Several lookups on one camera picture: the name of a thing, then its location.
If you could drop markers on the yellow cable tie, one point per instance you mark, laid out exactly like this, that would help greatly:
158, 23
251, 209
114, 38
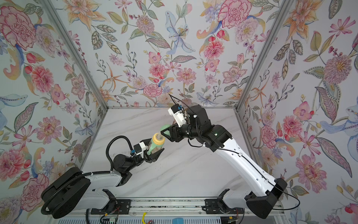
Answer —
143, 218

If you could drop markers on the blue small box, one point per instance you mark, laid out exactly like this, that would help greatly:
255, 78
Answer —
178, 220

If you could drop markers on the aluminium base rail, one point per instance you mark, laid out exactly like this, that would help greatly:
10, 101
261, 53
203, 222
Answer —
178, 206

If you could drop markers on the green egg-shaped cap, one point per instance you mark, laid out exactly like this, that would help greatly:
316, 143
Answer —
165, 127

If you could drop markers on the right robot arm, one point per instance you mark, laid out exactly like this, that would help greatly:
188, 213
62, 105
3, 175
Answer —
264, 189

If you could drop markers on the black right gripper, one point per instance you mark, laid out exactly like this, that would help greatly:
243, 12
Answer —
177, 132

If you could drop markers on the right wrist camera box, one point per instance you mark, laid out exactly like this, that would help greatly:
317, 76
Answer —
178, 113

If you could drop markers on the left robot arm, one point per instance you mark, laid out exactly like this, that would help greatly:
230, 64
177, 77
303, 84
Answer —
76, 190

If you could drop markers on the yellow bottle collar with nipple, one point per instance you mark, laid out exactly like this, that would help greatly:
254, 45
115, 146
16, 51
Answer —
158, 139

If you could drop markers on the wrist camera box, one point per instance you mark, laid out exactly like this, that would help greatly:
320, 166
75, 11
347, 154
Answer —
139, 149
178, 113

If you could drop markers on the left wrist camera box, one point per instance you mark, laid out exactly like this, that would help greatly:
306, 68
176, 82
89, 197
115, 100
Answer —
139, 149

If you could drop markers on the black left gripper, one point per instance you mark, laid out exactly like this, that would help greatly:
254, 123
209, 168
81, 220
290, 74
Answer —
149, 158

